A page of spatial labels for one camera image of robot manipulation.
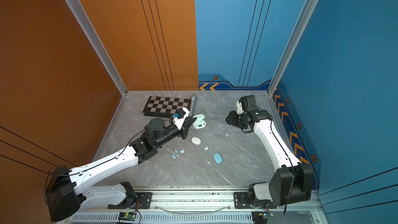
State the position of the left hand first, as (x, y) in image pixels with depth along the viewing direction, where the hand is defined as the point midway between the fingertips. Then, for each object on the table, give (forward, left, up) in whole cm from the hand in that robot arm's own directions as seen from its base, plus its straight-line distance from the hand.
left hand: (194, 116), depth 69 cm
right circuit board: (-35, -31, -31) cm, 56 cm away
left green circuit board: (-35, +31, -33) cm, 57 cm away
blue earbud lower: (-7, +13, -29) cm, 33 cm away
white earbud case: (+2, 0, -27) cm, 27 cm away
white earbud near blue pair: (-4, +8, -29) cm, 31 cm away
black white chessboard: (+27, +24, -27) cm, 45 cm away
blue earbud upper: (-4, +12, -29) cm, 32 cm away
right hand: (+6, -17, -11) cm, 21 cm away
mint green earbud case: (-2, -2, -2) cm, 4 cm away
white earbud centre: (-2, -6, -29) cm, 30 cm away
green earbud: (+7, -18, -29) cm, 35 cm away
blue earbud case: (-9, -12, -28) cm, 31 cm away
